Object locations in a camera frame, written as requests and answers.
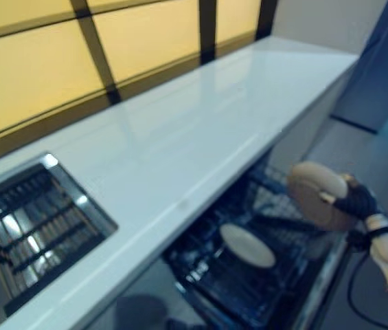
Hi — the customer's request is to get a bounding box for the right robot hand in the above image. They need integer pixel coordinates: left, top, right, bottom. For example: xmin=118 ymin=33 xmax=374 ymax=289
xmin=319 ymin=173 xmax=379 ymax=221

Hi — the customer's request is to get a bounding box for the black built-in dishwasher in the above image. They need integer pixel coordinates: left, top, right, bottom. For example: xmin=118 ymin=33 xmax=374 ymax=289
xmin=162 ymin=151 xmax=352 ymax=330

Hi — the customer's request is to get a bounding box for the white end cabinet panel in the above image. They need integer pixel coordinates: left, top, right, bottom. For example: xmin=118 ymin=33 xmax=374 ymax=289
xmin=271 ymin=65 xmax=356 ymax=175

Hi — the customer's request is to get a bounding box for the narrow white cabinet door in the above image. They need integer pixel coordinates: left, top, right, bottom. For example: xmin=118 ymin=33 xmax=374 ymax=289
xmin=87 ymin=257 xmax=210 ymax=330

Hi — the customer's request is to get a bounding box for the dark blue tall cabinet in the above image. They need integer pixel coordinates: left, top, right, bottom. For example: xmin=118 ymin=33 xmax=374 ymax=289
xmin=330 ymin=0 xmax=388 ymax=134

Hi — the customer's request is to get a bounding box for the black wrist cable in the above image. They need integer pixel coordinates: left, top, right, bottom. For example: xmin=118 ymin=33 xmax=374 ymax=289
xmin=346 ymin=219 xmax=388 ymax=326

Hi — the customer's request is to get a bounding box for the cream round plate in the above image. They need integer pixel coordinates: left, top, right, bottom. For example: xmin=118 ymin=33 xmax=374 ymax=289
xmin=219 ymin=223 xmax=277 ymax=270
xmin=286 ymin=161 xmax=356 ymax=232

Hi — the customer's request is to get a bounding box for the stainless steel kitchen sink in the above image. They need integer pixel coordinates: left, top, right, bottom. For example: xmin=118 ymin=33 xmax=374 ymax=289
xmin=0 ymin=153 xmax=119 ymax=318

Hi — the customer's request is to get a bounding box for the black dish drying rack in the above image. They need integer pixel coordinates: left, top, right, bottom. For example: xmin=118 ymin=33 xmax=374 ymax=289
xmin=0 ymin=164 xmax=109 ymax=310

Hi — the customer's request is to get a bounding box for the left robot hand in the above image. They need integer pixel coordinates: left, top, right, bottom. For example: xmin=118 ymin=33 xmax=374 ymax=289
xmin=166 ymin=318 xmax=210 ymax=330

